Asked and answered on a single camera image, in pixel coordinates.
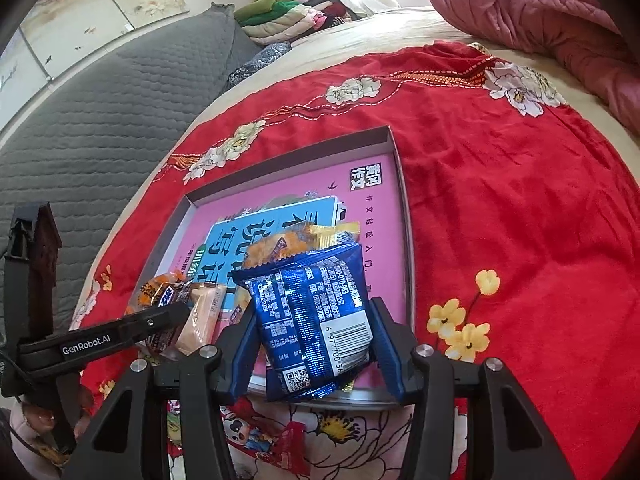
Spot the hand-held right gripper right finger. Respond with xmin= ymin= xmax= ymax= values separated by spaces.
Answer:
xmin=367 ymin=297 xmax=576 ymax=480

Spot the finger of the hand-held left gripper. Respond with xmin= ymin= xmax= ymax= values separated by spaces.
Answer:
xmin=117 ymin=305 xmax=193 ymax=348

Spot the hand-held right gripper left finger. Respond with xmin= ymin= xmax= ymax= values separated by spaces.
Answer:
xmin=62 ymin=302 xmax=261 ymax=480

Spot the dark brown chocolate bar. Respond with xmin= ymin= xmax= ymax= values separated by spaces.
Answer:
xmin=150 ymin=282 xmax=193 ymax=358

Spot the peanut packet with orange label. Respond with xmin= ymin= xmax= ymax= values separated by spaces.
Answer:
xmin=124 ymin=270 xmax=173 ymax=318

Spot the beige pastry packet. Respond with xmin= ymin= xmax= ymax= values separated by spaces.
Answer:
xmin=175 ymin=282 xmax=228 ymax=356

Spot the blue snack packet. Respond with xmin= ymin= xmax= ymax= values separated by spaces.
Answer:
xmin=235 ymin=242 xmax=373 ymax=403

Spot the yellow puffed snack packet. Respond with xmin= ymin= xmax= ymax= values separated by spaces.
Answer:
xmin=232 ymin=234 xmax=321 ymax=328

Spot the red lollipop packet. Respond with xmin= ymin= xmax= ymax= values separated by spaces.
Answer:
xmin=220 ymin=400 xmax=313 ymax=478

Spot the gold snack packet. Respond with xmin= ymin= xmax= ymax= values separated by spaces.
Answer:
xmin=307 ymin=221 xmax=362 ymax=251

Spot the grey cardboard box tray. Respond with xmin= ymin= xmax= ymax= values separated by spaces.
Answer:
xmin=135 ymin=125 xmax=416 ymax=411

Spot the pink book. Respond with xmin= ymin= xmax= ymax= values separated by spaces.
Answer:
xmin=150 ymin=147 xmax=408 ymax=391

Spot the red floral blanket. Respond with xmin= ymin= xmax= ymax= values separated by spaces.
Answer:
xmin=70 ymin=40 xmax=640 ymax=480

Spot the grey quilted headboard cover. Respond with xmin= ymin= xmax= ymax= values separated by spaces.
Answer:
xmin=0 ymin=2 xmax=261 ymax=331

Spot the dark blue patterned cloth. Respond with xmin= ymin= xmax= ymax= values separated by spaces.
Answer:
xmin=225 ymin=42 xmax=293 ymax=88

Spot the beige bed sheet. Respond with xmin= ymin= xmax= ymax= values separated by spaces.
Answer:
xmin=72 ymin=7 xmax=640 ymax=321

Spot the stack of folded clothes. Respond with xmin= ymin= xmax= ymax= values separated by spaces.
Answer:
xmin=235 ymin=0 xmax=361 ymax=46

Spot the pink quilt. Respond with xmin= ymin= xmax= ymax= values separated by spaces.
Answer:
xmin=422 ymin=0 xmax=640 ymax=133

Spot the painted wall panel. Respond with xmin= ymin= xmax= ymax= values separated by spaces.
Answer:
xmin=0 ymin=0 xmax=191 ymax=86

